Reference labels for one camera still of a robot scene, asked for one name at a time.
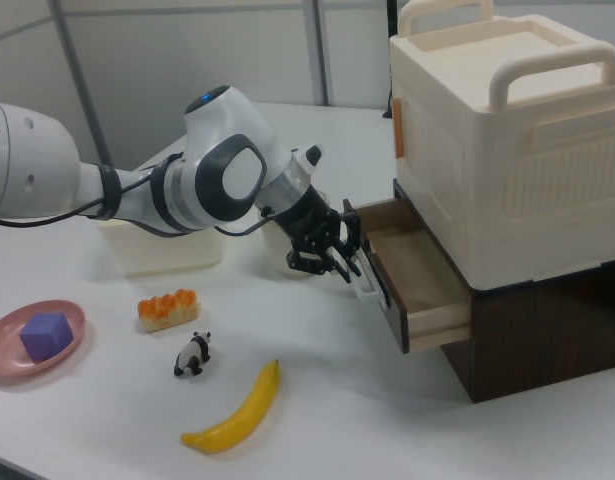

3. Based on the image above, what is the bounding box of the white square plastic bin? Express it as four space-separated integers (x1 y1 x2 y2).
95 218 227 278

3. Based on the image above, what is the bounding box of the purple cube block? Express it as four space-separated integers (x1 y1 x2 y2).
19 311 71 362

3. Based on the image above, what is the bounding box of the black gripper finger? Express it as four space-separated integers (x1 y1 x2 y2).
322 248 364 286
336 198 363 257

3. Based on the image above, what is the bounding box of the cream plastic storage box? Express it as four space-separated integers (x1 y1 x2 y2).
388 0 615 292

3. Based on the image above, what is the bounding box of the dark brown wooden drawer cabinet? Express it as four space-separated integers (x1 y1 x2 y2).
391 178 615 405

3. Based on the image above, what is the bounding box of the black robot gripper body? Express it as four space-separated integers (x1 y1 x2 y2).
272 187 344 277

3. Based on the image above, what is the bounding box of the orange box latch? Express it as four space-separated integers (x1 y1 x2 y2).
392 97 406 159

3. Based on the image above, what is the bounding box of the toy bread loaf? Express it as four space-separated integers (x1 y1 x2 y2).
136 287 203 334

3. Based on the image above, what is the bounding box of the yellow toy banana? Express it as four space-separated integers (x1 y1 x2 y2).
180 358 282 455

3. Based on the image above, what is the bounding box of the brown drawer with white handle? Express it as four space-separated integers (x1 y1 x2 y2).
341 197 474 355

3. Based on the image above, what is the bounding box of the pink plastic plate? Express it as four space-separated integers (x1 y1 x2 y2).
0 299 88 379

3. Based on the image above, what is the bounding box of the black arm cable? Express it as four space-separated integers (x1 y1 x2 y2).
0 152 278 240

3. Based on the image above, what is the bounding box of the toy panda figure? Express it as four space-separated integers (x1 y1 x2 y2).
172 330 214 378

